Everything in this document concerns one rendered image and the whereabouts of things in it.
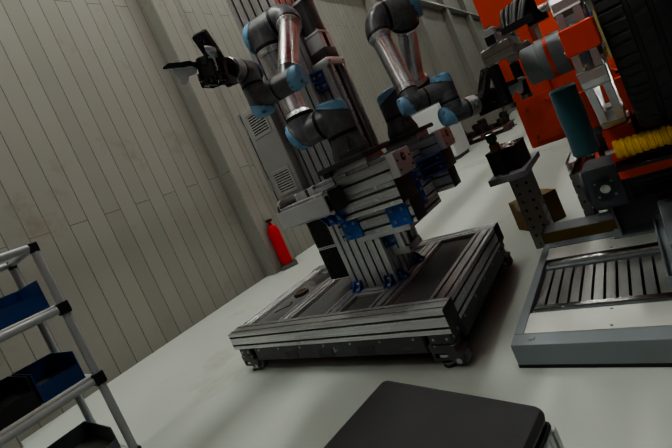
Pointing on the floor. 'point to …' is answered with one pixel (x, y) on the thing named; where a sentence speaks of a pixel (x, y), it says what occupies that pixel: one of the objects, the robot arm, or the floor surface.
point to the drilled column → (532, 206)
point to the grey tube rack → (50, 365)
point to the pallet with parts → (490, 127)
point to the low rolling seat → (442, 421)
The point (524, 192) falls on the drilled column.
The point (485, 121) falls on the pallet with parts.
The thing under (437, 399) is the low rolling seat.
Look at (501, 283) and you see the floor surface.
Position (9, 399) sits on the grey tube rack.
